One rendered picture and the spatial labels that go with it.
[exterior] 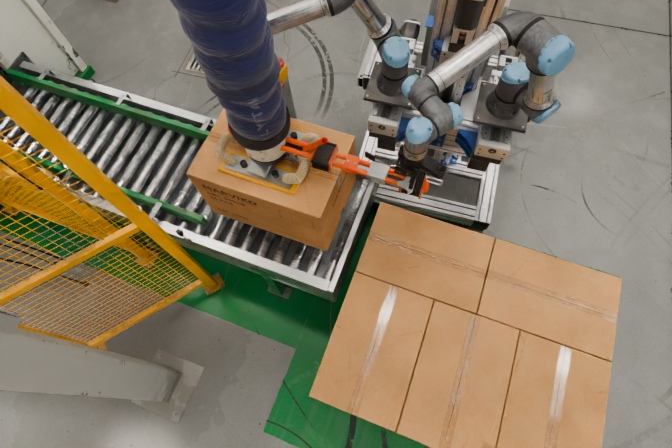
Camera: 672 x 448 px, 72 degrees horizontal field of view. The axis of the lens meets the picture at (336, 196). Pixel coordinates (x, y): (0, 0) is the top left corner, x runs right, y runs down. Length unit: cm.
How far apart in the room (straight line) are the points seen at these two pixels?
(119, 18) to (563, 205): 370
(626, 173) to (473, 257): 150
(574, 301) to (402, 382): 88
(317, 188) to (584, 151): 215
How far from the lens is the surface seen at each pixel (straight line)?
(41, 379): 186
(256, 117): 155
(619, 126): 373
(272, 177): 186
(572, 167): 341
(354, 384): 218
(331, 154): 174
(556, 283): 244
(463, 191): 287
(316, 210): 179
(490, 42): 160
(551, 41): 159
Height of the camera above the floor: 272
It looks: 64 degrees down
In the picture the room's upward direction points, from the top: 6 degrees counter-clockwise
